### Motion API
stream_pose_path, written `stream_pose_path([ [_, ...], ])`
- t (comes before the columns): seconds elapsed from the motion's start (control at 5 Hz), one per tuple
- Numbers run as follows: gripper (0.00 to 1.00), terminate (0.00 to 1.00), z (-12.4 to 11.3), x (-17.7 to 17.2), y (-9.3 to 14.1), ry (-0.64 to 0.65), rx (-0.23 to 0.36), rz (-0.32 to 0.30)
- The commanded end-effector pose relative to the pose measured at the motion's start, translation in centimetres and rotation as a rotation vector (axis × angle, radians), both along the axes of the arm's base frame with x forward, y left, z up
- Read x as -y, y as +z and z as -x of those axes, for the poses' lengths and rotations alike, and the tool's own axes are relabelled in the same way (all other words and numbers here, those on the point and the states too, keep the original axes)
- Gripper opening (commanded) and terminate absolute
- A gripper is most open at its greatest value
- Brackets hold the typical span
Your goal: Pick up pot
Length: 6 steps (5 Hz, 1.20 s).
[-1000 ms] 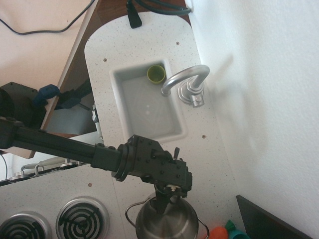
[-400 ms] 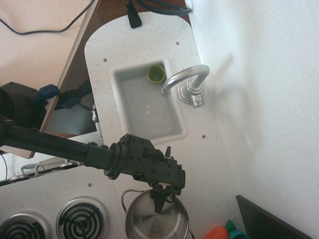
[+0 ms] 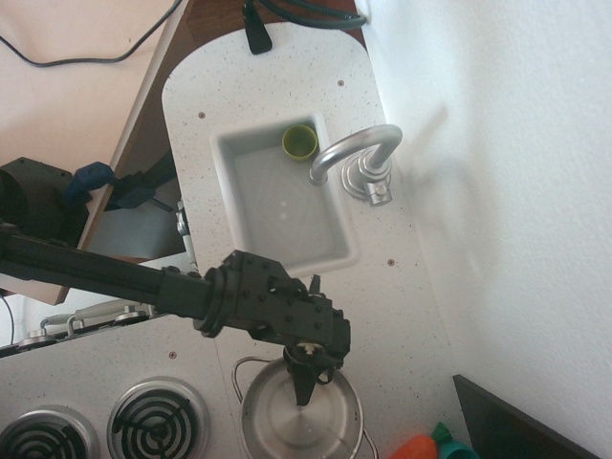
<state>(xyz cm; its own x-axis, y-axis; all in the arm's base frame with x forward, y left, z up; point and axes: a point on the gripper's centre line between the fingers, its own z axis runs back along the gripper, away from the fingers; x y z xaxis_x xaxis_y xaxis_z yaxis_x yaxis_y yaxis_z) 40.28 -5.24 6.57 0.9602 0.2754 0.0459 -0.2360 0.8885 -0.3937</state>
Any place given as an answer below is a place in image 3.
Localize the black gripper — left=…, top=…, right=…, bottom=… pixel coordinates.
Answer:
left=283, top=309, right=351, bottom=406

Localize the stainless steel pot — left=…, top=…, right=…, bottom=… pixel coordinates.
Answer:
left=230, top=357, right=380, bottom=458

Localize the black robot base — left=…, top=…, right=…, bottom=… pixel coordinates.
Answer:
left=1, top=157, right=89, bottom=248

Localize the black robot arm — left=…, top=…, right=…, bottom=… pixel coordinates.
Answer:
left=1, top=224, right=351, bottom=406

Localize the orange toy carrot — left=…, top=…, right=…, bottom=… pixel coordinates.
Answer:
left=390, top=434, right=438, bottom=459

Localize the right black stove burner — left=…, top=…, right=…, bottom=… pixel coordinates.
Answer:
left=106, top=377, right=212, bottom=458

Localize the black stove burner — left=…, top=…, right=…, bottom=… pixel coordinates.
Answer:
left=1, top=405, right=100, bottom=458
left=106, top=377, right=212, bottom=458

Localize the teal plastic toy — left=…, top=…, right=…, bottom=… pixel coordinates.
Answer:
left=430, top=422, right=480, bottom=459

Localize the white toy sink basin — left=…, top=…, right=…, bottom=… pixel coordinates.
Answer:
left=210, top=112, right=360, bottom=277

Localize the dark wooden board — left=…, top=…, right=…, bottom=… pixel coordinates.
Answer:
left=453, top=374, right=598, bottom=459

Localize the silver toy faucet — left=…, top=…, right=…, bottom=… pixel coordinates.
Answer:
left=309, top=124, right=403, bottom=207

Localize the green plastic cup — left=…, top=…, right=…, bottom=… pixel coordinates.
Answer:
left=281, top=124, right=318, bottom=162

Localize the left black stove burner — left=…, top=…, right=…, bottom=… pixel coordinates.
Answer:
left=1, top=405, right=100, bottom=458

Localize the blue clamp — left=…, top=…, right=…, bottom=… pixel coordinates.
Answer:
left=63, top=161, right=162, bottom=211

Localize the grey oven handle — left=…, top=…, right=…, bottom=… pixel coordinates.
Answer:
left=66, top=299, right=155, bottom=336

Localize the black strap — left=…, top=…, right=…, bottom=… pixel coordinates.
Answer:
left=241, top=0, right=273, bottom=56

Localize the dark green coiled cable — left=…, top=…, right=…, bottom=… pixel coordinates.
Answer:
left=260, top=0, right=369, bottom=31

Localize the black cable on floor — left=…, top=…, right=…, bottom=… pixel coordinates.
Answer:
left=0, top=0, right=184, bottom=70

